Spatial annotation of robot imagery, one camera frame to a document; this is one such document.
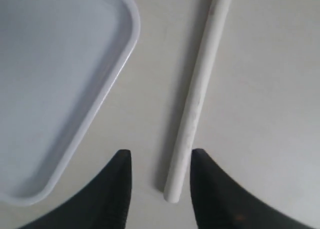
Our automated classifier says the white rectangular plastic tray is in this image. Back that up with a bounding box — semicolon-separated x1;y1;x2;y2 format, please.
0;0;141;206

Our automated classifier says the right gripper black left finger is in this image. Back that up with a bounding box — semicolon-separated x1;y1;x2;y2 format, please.
24;149;132;229

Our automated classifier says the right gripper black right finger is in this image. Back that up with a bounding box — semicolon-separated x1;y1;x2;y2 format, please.
191;148;307;229

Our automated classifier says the white drumstick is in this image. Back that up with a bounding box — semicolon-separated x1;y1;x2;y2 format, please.
163;0;232;204

